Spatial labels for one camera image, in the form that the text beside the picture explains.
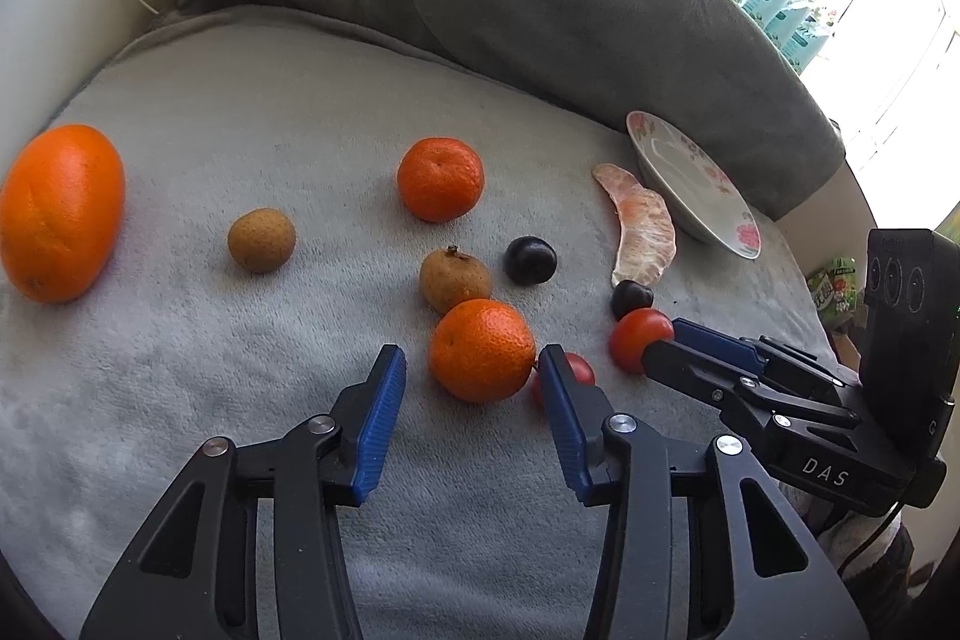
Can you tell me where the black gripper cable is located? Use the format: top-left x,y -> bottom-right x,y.
836,495 -> 910,582

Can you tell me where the large orange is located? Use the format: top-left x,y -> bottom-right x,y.
2,124 -> 125,304

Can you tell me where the peeled pomelo segment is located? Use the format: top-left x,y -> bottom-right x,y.
592,163 -> 677,286

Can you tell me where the brown longan with stem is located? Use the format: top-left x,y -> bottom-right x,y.
418,245 -> 493,315

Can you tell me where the red cherry tomato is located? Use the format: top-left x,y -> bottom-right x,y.
608,308 -> 674,375
532,353 -> 596,409

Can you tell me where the dark plum smaller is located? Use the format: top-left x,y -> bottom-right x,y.
610,280 -> 654,321

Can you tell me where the floral white plate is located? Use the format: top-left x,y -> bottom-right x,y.
625,110 -> 763,262

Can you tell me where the dark plum larger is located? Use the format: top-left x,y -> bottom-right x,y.
503,236 -> 558,286

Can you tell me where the light grey seat blanket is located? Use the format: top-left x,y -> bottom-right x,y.
0,3 -> 858,640

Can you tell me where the green snack packet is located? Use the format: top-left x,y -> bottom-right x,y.
805,257 -> 859,331

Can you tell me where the mandarin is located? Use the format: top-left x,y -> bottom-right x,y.
428,299 -> 537,404
395,136 -> 485,224

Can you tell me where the black right camera box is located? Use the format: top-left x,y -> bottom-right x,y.
859,229 -> 958,461

